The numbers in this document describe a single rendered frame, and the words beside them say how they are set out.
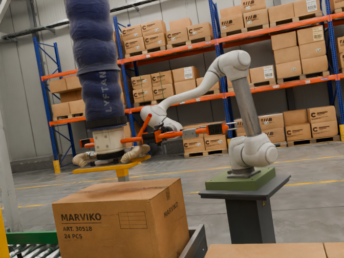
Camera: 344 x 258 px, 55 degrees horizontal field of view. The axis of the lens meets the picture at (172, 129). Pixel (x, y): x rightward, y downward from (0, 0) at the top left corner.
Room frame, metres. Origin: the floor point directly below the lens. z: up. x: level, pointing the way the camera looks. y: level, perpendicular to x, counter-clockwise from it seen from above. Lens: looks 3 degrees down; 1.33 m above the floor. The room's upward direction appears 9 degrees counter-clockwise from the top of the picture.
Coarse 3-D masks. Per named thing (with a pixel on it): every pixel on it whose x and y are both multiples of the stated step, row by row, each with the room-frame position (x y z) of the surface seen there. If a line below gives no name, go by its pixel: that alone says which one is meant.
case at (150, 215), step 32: (96, 192) 1.83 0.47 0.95; (128, 192) 1.70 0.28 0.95; (160, 192) 1.61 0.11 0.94; (64, 224) 1.72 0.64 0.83; (96, 224) 1.64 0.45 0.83; (128, 224) 1.57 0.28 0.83; (160, 224) 1.56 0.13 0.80; (64, 256) 1.73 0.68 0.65; (96, 256) 1.65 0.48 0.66; (128, 256) 1.58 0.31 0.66; (160, 256) 1.51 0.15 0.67
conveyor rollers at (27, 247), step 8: (8, 248) 2.30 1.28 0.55; (16, 248) 2.34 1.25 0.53; (24, 248) 2.30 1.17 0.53; (32, 248) 2.25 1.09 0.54; (40, 248) 2.21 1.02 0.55; (48, 248) 2.18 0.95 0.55; (56, 248) 2.21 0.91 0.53; (16, 256) 2.13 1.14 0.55; (24, 256) 2.17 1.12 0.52; (32, 256) 2.12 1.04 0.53; (40, 256) 2.08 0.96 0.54; (48, 256) 2.04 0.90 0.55; (56, 256) 2.08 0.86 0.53
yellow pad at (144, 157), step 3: (141, 156) 1.84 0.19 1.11; (144, 156) 1.86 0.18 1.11; (147, 156) 1.85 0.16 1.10; (150, 156) 1.89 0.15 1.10; (120, 159) 1.87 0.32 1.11; (132, 159) 1.83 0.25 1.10; (135, 159) 1.82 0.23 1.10; (138, 159) 1.82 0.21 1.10; (141, 159) 1.81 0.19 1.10; (144, 159) 1.81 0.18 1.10; (147, 159) 1.85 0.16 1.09
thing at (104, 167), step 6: (90, 162) 1.74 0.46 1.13; (114, 162) 1.69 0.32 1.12; (120, 162) 1.71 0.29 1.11; (132, 162) 1.68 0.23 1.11; (78, 168) 1.73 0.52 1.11; (84, 168) 1.72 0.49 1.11; (90, 168) 1.70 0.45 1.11; (96, 168) 1.68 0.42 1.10; (102, 168) 1.67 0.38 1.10; (108, 168) 1.66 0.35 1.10; (114, 168) 1.65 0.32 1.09; (120, 168) 1.64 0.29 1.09
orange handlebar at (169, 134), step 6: (228, 126) 1.61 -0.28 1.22; (168, 132) 1.69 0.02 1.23; (174, 132) 1.68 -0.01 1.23; (180, 132) 1.66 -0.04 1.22; (198, 132) 1.62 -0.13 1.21; (204, 132) 1.62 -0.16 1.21; (126, 138) 1.80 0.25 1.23; (132, 138) 1.74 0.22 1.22; (138, 138) 1.73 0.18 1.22; (168, 138) 1.70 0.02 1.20; (90, 144) 1.82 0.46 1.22
